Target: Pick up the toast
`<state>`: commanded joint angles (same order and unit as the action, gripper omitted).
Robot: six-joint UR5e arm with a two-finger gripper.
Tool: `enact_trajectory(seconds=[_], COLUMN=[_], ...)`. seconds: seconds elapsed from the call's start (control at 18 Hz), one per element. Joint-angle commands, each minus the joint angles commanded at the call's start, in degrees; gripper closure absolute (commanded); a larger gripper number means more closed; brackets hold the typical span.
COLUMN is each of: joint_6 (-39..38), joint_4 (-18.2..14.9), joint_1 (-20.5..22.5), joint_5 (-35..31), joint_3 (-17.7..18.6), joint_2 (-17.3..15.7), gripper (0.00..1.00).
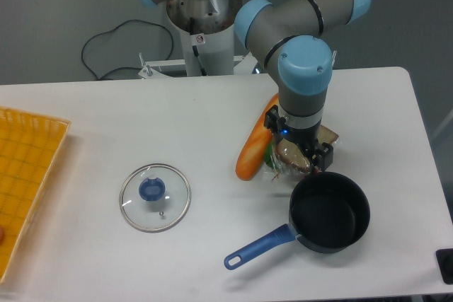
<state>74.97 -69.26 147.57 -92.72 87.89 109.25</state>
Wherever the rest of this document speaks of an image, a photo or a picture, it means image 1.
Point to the green lettuce leaf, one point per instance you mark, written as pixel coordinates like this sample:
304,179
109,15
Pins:
268,156

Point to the brown toast slice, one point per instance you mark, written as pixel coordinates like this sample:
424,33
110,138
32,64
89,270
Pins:
290,158

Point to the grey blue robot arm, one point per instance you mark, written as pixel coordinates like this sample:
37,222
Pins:
285,40

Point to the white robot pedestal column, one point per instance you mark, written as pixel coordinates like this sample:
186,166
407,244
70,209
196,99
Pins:
206,29

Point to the blue handled black saucepan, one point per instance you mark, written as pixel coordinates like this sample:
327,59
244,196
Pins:
328,212

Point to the orange baguette bread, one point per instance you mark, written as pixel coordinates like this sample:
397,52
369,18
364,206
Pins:
252,154

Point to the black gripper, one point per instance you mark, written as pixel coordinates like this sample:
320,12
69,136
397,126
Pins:
301,131

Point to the glass lid blue knob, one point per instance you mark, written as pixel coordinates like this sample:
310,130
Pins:
155,197

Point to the white metal base bracket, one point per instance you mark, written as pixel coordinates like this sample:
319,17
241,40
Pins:
243,65

